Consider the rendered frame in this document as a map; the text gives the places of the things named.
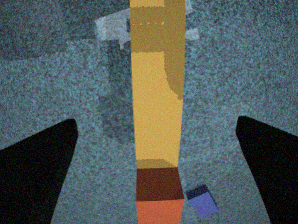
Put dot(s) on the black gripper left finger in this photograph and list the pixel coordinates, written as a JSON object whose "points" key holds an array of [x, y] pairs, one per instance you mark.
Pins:
{"points": [[32, 173]]}

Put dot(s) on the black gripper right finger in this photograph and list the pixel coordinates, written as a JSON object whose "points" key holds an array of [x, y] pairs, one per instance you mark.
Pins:
{"points": [[272, 155]]}

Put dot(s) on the small blue block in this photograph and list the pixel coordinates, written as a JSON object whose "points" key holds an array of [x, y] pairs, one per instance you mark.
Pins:
{"points": [[202, 201]]}

